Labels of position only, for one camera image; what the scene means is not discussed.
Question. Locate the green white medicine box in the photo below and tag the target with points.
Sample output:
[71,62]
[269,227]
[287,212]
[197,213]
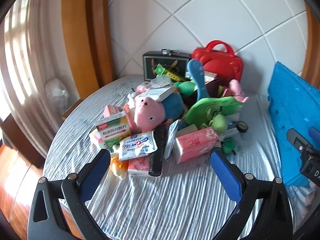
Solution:
[113,127]

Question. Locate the large pink tissue pack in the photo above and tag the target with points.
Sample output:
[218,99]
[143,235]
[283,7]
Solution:
[195,142]

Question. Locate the green one-eyed monster toy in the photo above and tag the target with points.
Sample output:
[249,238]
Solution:
[218,122]

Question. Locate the white blue wet wipes packet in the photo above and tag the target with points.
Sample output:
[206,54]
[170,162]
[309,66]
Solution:
[137,145]

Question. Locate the white flat box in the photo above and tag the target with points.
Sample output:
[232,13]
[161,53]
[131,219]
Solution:
[160,93]

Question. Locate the red plastic carry case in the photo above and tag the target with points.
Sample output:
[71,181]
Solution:
[225,65]

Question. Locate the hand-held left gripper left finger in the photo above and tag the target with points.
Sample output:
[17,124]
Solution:
[96,172]

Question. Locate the green jar lid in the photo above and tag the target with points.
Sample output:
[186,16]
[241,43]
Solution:
[228,147]

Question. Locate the pink green flat box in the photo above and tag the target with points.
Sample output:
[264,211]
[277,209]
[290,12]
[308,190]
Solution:
[97,140]

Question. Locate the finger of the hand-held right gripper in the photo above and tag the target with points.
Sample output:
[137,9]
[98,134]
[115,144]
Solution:
[296,137]
[314,131]

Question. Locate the pale cardboard carton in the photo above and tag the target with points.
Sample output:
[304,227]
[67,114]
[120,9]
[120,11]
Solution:
[187,130]

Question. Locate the dark wooden cabinet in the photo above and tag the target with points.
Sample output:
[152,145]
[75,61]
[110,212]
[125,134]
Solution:
[15,135]

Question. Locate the wooden door frame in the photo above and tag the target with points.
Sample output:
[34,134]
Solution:
[82,30]
[310,42]

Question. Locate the small green plush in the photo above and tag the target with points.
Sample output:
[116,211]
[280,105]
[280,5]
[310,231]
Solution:
[186,87]

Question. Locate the white teal box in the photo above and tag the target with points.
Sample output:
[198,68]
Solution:
[231,130]

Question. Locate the small white box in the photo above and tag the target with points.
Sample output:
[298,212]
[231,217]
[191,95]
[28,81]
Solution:
[208,76]

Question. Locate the blue white sachet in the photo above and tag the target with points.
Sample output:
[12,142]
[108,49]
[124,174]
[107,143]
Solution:
[172,140]

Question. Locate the yellow plush toy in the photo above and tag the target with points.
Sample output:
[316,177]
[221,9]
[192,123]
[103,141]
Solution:
[118,165]

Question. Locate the blue plastic crate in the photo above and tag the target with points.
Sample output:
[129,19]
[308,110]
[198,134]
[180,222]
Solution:
[287,100]

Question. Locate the black folded umbrella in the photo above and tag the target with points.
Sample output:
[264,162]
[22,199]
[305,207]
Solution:
[157,152]

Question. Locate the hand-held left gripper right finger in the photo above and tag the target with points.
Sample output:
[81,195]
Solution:
[225,175]

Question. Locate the long green box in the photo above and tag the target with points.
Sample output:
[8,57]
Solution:
[170,73]

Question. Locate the small pink tissue pack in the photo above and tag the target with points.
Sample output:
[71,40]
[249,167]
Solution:
[138,166]

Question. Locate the dark framed box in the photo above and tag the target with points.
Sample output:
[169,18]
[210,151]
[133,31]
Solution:
[150,65]

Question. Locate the white sheer curtain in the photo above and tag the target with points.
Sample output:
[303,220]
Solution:
[30,55]

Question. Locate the green plush toy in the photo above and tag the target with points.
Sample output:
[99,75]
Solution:
[212,105]

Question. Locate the large pink pig plush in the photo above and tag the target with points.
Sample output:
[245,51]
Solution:
[147,112]

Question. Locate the dark maroon container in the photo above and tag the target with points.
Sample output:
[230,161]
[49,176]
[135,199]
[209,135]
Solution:
[212,87]

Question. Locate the blue plastic paddle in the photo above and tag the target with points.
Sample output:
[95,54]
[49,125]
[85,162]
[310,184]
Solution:
[198,80]

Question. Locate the small pink pig plush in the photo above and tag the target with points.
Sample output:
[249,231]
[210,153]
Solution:
[237,90]

